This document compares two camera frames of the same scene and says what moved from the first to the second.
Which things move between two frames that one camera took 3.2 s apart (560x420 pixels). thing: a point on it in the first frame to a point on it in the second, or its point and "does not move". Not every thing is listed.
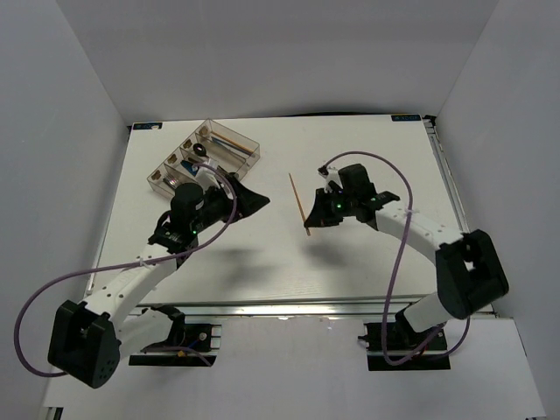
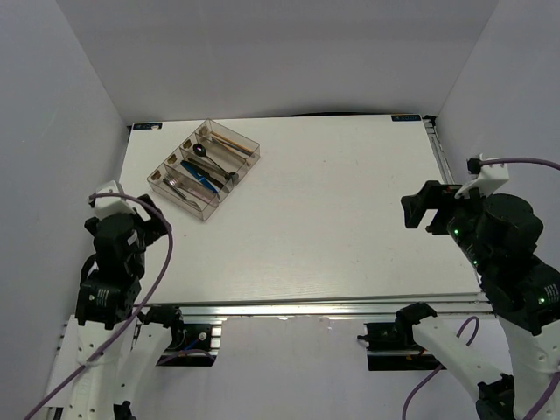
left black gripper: [249, 201] to [157, 225]
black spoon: [200, 150] does not move
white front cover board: [316, 368] does not move
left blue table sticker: [145, 126] does not move
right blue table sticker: [406, 118] does not move
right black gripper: [319, 216] to [434, 193]
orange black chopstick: [300, 206] to [234, 145]
